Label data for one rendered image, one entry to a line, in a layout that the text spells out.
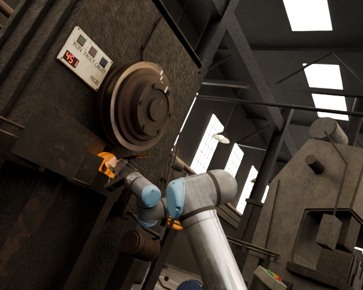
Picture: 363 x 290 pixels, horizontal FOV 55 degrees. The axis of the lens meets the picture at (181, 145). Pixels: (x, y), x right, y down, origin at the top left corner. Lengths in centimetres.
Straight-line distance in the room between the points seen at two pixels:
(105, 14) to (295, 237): 307
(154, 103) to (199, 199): 83
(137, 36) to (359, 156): 289
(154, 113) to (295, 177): 283
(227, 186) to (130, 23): 117
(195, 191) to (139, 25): 121
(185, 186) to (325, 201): 314
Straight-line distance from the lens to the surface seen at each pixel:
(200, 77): 683
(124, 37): 195
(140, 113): 171
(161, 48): 216
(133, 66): 178
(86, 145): 110
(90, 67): 177
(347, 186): 407
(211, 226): 103
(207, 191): 106
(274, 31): 1159
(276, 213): 427
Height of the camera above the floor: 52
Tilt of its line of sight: 16 degrees up
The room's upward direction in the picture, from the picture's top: 24 degrees clockwise
